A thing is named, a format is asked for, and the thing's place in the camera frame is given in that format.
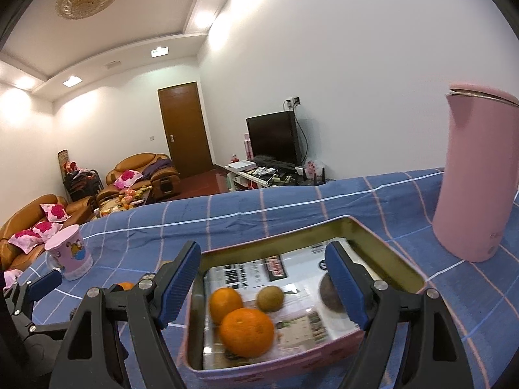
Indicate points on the pink floral pillow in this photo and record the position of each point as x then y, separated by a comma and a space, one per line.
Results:
127, 178
54, 212
26, 239
44, 229

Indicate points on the printed paper leaflet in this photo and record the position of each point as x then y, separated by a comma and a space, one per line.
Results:
296, 269

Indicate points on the pink tall box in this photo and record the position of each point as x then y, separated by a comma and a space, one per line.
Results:
247, 146

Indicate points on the wall power outlet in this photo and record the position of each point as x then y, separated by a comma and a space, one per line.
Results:
292, 101

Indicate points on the pink cartoon mug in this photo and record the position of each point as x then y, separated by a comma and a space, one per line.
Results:
71, 257

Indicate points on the recessed ceiling light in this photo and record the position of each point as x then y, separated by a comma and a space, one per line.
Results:
72, 81
159, 51

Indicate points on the cluttered coffee table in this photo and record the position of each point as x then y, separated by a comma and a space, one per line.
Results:
125, 200

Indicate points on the black television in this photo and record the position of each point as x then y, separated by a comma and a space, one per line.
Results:
271, 137

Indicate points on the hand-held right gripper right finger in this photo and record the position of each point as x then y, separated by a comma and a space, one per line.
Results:
344, 287

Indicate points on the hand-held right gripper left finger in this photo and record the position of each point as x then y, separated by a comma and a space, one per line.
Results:
178, 287

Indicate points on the purple blanket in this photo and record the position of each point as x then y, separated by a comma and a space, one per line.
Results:
158, 166

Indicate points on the pink tin box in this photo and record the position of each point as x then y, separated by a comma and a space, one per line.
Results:
284, 356

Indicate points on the brown wooden door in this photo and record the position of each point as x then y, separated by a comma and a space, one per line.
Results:
184, 129

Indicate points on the black storage rack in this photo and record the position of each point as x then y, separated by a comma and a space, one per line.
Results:
81, 182

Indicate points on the white flat box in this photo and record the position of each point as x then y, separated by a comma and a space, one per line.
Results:
241, 166

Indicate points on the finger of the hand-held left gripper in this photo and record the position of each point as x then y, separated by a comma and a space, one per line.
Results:
44, 283

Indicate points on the pink cloth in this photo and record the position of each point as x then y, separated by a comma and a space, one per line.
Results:
8, 277

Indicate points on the white television stand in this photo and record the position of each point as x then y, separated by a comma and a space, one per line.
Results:
243, 178

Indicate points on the pink kettle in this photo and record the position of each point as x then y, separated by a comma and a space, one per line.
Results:
474, 170

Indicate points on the blue plaid tablecloth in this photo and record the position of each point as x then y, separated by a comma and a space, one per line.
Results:
284, 210

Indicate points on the kiwi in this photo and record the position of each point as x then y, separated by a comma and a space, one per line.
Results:
270, 298

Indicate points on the black router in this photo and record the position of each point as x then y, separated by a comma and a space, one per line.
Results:
310, 181

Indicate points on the white plastic bag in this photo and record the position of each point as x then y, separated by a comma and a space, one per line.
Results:
314, 168

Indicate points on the dark brown fruit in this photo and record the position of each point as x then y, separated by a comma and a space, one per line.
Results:
330, 298

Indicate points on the brown leather sofa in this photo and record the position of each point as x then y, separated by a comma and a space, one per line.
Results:
133, 162
24, 210

